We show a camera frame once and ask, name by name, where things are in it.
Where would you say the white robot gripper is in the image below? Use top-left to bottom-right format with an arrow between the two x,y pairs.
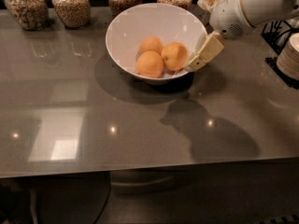
184,0 -> 255,72

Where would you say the orange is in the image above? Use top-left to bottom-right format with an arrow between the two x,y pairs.
135,51 -> 164,78
161,42 -> 189,71
138,36 -> 164,54

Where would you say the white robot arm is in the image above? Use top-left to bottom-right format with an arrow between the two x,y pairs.
184,0 -> 299,72

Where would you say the white ceramic bowl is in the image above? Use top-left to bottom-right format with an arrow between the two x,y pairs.
106,3 -> 206,85

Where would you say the stack of white plates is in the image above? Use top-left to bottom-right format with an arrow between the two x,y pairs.
277,33 -> 299,81

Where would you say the leftmost glass grain jar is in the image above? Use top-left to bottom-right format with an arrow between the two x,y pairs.
4,0 -> 49,31

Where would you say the black wire dish rack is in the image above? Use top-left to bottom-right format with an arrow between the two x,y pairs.
261,21 -> 299,90

